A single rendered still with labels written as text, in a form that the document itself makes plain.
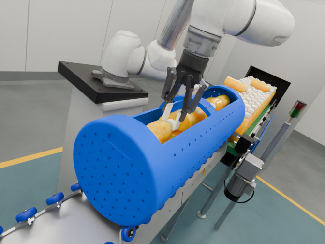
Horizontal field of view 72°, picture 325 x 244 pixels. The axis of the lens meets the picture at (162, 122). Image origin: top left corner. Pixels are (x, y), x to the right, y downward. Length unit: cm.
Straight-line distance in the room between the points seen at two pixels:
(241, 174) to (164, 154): 105
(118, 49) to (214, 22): 68
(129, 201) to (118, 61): 78
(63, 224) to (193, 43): 57
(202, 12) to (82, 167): 50
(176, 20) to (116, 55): 34
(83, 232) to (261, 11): 71
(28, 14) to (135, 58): 231
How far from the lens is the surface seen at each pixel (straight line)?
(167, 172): 53
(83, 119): 130
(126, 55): 118
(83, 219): 70
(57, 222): 69
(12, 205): 193
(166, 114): 69
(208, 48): 59
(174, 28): 118
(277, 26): 67
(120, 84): 122
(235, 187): 159
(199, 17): 59
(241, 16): 61
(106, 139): 55
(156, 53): 120
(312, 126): 550
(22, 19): 334
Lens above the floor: 149
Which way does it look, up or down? 26 degrees down
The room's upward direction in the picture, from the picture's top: 21 degrees clockwise
